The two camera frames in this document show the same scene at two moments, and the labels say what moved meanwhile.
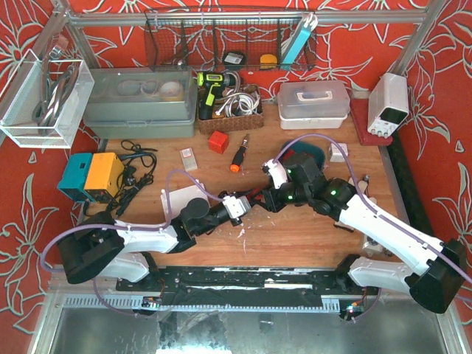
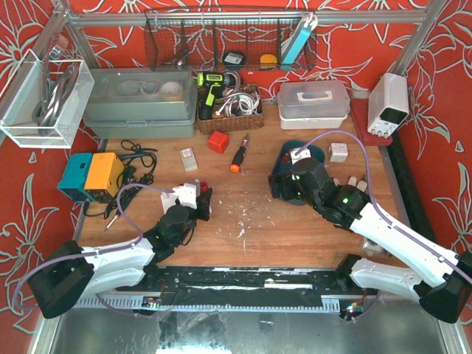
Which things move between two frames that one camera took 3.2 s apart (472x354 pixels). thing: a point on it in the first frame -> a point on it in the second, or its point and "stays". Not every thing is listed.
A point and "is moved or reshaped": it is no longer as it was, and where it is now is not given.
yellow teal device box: (94, 177) stays
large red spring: (256, 193) is moved or reshaped
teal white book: (308, 23) stays
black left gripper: (238, 218) -> (203, 200)
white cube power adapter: (335, 154) stays
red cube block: (217, 141) stays
